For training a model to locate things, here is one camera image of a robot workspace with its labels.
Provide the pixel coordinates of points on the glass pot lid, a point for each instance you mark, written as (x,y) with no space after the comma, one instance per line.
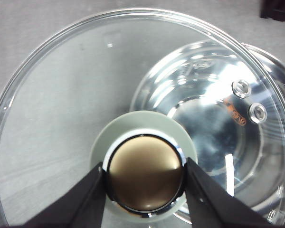
(61,93)

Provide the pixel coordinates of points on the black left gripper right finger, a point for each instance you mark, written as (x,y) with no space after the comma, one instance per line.
(213,205)

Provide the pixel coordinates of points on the black plate rack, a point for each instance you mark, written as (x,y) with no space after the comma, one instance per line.
(274,9)

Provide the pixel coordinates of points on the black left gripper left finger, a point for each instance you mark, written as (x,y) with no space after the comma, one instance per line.
(83,206)

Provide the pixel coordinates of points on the green electric steamer pot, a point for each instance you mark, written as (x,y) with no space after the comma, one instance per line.
(233,95)

